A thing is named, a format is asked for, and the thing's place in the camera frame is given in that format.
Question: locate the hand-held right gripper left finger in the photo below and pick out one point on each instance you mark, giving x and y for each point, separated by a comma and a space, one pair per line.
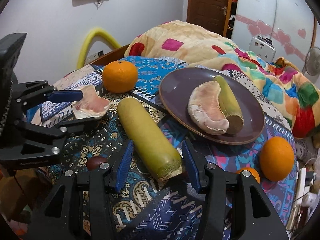
123, 170

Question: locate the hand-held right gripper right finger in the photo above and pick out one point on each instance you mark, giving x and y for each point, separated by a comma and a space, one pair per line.
191, 167

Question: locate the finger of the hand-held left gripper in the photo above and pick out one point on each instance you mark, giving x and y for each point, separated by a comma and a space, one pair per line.
75, 126
67, 95

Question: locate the torn pink pomelo segment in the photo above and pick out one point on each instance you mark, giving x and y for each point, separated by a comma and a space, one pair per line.
92, 105

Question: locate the large green cucumber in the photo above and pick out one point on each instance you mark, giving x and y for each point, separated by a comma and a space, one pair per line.
147, 137

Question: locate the dark purple plate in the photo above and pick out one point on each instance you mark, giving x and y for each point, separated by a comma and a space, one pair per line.
180, 90

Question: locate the dark red jujube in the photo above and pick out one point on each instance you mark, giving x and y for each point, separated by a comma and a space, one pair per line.
96, 162

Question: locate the blue patterned bed cloth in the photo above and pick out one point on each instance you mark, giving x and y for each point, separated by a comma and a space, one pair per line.
155, 205

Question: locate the orange with stem dimple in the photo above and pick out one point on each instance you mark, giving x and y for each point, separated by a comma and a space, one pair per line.
120, 76

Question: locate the yellow foam tube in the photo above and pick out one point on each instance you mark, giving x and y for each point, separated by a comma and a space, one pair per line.
86, 42

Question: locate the curved pink pomelo segment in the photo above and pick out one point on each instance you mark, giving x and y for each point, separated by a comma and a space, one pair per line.
208, 112

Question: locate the wooden bed headboard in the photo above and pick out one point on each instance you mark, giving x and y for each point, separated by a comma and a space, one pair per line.
112, 53

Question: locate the small mandarin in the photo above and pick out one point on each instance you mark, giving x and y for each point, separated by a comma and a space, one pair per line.
253, 173

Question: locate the green cucumber piece on plate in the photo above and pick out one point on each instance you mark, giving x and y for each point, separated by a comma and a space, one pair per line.
230, 100

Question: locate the large smooth orange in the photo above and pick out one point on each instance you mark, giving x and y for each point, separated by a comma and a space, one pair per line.
276, 158

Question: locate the white power strip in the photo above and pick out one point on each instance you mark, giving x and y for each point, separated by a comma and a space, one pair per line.
302, 185

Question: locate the beige blanket with colourful squares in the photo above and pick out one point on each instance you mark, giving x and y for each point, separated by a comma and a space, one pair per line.
195, 42

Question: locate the white metal case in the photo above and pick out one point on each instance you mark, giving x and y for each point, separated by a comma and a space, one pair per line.
262, 48

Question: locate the grey standing fan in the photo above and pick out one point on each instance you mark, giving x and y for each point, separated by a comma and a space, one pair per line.
312, 61

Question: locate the brown wooden door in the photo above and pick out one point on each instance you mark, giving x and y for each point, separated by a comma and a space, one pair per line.
208, 2

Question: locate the white wardrobe with pink hearts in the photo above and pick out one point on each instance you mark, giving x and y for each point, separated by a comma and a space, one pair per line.
270, 7

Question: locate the wall socket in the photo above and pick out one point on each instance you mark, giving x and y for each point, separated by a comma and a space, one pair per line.
96, 56

